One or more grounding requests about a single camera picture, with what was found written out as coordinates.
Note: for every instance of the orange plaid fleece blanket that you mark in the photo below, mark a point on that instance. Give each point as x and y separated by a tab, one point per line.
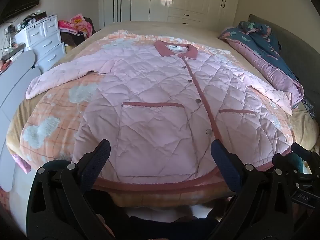
50	111

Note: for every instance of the dark patterned pillow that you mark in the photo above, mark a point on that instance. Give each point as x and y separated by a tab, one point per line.
308	107

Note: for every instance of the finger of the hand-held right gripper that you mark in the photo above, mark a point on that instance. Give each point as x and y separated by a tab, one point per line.
308	153
281	161

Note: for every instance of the pile of pink clothes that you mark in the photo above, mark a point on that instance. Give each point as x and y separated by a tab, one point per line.
72	40

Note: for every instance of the white wardrobe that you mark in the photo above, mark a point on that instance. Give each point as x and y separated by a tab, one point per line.
190	0

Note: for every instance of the white drawer chest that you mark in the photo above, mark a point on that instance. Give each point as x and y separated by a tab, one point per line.
47	42

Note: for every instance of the pink printed cloth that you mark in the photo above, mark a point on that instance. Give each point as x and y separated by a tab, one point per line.
80	23

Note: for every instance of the blue floral pink duvet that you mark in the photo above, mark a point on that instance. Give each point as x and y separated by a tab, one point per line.
260	40

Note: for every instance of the bed with beige sheet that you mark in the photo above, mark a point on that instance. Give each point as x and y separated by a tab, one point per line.
175	30

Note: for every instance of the pink quilted jacket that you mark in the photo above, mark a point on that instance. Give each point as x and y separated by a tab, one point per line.
155	100

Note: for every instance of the white door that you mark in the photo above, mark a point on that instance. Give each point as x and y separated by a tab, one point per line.
126	10

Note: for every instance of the dark brown box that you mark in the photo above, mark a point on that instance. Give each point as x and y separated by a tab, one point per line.
41	16

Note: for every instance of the grey curved table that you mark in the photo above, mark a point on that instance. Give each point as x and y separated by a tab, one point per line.
15	80

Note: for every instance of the grey padded headboard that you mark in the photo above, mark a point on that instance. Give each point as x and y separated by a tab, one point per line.
295	45

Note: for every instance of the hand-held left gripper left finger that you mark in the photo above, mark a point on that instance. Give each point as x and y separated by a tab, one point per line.
96	166

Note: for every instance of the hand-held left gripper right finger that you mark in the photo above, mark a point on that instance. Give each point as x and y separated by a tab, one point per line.
225	166

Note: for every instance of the dark teal cloth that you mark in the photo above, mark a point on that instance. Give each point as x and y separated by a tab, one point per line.
296	162

